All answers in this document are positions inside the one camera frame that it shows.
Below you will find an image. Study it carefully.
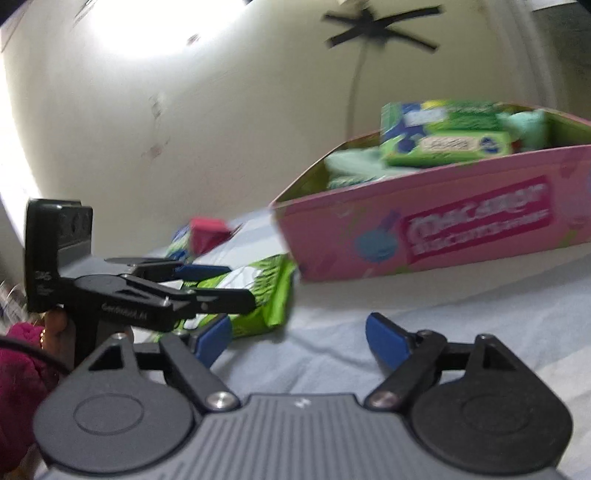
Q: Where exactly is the lime green packet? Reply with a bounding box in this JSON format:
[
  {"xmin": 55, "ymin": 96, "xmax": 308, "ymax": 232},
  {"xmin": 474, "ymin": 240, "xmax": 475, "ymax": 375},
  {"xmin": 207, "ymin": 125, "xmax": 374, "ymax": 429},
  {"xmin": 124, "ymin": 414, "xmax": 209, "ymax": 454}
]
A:
[{"xmin": 159, "ymin": 254, "xmax": 297, "ymax": 341}]

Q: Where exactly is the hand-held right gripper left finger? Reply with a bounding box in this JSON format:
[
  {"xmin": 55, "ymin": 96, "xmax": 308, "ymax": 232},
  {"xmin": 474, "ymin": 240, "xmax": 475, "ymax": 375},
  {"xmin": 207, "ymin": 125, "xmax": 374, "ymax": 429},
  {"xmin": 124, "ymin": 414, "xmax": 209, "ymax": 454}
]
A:
[{"xmin": 88, "ymin": 315, "xmax": 242, "ymax": 412}]

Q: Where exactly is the black tape cross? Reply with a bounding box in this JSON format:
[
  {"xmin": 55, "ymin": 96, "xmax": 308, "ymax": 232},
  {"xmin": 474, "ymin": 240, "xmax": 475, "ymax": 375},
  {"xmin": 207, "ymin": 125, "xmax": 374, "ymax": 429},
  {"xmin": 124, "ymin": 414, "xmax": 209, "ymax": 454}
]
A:
[{"xmin": 322, "ymin": 4, "xmax": 444, "ymax": 51}]

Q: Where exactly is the magenta box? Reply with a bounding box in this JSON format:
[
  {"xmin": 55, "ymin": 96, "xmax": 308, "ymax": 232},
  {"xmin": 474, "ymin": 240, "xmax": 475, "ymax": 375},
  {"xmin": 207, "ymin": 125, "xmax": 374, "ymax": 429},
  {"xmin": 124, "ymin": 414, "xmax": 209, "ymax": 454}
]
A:
[{"xmin": 189, "ymin": 217, "xmax": 232, "ymax": 256}]

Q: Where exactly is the blue and green toothpaste box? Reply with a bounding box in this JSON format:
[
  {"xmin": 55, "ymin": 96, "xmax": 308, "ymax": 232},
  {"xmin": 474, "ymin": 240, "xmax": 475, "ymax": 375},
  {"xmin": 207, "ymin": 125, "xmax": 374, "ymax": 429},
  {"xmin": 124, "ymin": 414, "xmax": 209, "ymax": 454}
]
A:
[{"xmin": 379, "ymin": 100, "xmax": 514, "ymax": 168}]

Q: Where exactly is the person's left hand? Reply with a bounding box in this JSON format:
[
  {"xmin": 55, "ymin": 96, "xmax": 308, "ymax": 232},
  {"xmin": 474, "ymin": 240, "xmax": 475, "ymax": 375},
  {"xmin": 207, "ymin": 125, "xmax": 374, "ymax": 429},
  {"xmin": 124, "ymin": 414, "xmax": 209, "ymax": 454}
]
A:
[{"xmin": 41, "ymin": 309, "xmax": 77, "ymax": 372}]

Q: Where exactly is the pink biscuit tin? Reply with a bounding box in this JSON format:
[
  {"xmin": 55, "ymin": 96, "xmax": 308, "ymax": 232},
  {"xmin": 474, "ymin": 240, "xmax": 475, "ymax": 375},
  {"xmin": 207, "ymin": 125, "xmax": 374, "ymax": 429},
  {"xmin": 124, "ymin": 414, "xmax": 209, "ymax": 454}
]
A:
[{"xmin": 270, "ymin": 102, "xmax": 591, "ymax": 283}]

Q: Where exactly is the teal and pink plush toy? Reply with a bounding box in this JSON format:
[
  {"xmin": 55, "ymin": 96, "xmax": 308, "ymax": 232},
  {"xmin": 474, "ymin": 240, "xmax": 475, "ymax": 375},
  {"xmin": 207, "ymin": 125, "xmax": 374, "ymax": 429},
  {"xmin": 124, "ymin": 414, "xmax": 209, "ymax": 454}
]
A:
[{"xmin": 501, "ymin": 110, "xmax": 551, "ymax": 152}]

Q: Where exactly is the striped bed sheet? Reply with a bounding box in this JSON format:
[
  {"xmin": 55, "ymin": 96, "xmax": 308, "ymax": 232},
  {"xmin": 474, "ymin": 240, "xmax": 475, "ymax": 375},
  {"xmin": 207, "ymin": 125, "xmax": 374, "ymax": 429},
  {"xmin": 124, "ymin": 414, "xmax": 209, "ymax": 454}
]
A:
[{"xmin": 129, "ymin": 210, "xmax": 591, "ymax": 467}]

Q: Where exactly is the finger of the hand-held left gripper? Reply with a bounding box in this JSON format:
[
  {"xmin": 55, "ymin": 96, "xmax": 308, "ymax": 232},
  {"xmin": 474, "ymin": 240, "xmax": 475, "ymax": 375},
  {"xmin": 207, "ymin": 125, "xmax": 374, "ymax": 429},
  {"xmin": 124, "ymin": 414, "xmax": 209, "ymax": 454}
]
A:
[
  {"xmin": 184, "ymin": 287, "xmax": 258, "ymax": 320},
  {"xmin": 133, "ymin": 260, "xmax": 232, "ymax": 282}
]

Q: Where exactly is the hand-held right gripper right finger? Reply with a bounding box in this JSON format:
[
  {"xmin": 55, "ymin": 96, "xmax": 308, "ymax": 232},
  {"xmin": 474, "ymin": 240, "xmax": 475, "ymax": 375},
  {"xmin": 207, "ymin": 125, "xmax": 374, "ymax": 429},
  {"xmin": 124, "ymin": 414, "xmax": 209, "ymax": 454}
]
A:
[{"xmin": 365, "ymin": 312, "xmax": 516, "ymax": 411}]

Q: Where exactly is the green fabric pouch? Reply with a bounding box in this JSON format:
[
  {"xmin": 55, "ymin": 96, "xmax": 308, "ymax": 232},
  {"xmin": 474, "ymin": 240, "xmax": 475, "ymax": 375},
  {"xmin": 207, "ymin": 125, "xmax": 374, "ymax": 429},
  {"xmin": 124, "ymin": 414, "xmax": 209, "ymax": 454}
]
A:
[{"xmin": 324, "ymin": 150, "xmax": 385, "ymax": 185}]

